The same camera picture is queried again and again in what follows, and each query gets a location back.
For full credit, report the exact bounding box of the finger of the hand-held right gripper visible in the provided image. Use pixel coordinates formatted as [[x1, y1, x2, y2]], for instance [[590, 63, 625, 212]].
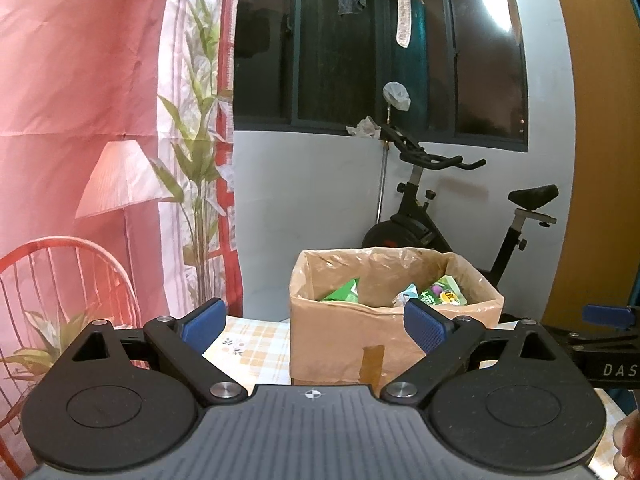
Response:
[[582, 305, 640, 331]]

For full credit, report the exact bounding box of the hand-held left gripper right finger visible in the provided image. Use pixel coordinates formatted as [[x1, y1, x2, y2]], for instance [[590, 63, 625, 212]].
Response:
[[381, 298, 557, 406]]

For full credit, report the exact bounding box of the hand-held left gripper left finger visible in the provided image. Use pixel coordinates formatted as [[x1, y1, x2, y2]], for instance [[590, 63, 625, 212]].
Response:
[[72, 298, 248, 407]]

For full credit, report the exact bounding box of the pale blue snack packet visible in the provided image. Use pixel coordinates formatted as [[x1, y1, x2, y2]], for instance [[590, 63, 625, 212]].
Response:
[[391, 282, 421, 308]]

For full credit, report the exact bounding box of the large green snack packet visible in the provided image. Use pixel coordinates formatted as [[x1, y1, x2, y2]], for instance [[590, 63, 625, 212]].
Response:
[[419, 275, 468, 307]]

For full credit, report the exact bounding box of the brown box with plastic liner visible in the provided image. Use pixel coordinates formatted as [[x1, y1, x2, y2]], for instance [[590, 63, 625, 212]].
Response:
[[289, 246, 505, 386]]

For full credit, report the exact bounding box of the small green snack packet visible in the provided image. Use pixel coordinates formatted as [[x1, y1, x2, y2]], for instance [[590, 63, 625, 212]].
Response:
[[319, 277, 361, 305]]

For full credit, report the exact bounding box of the person's right hand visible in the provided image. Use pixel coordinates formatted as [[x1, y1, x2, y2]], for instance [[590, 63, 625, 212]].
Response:
[[612, 407, 640, 478]]

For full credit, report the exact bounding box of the checked tablecloth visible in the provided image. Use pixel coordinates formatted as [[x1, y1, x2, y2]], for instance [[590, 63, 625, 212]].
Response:
[[202, 316, 631, 478]]

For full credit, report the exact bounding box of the black exercise bike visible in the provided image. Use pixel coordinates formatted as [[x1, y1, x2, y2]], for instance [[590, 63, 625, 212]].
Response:
[[361, 124, 560, 321]]

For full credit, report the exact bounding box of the metal pole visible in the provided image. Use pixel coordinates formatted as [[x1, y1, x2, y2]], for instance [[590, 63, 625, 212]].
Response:
[[376, 110, 392, 223]]

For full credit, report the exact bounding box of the wooden door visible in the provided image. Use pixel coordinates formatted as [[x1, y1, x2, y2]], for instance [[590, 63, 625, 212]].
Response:
[[542, 0, 640, 328]]

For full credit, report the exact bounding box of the crumpled white tissue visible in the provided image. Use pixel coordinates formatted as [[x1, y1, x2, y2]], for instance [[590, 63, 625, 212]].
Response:
[[346, 116, 383, 139]]

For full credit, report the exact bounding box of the white plastic bag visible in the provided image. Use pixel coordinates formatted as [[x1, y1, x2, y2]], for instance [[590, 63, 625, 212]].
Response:
[[382, 81, 412, 112]]

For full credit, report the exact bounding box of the pink printed backdrop cloth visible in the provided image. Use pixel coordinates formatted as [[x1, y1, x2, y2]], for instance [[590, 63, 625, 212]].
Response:
[[0, 0, 244, 478]]

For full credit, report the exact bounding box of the dark window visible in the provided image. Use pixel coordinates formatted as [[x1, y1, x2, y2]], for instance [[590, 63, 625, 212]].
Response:
[[232, 0, 530, 153]]

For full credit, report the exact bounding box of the white hanging cloth strip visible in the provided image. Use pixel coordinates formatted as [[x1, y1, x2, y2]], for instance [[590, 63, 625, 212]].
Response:
[[395, 0, 413, 48]]

